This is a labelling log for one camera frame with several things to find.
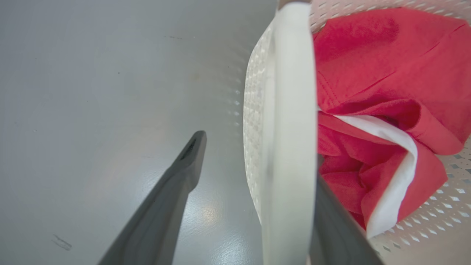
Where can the red garment with white stripe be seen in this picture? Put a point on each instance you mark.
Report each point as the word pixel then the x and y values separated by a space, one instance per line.
pixel 368 55

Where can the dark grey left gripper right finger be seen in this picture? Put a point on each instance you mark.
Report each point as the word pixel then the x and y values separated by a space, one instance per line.
pixel 338 239

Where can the cream perforated laundry basket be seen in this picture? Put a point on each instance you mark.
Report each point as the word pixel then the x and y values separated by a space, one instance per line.
pixel 290 110

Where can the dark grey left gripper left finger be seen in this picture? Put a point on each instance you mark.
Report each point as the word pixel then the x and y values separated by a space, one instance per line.
pixel 162 206

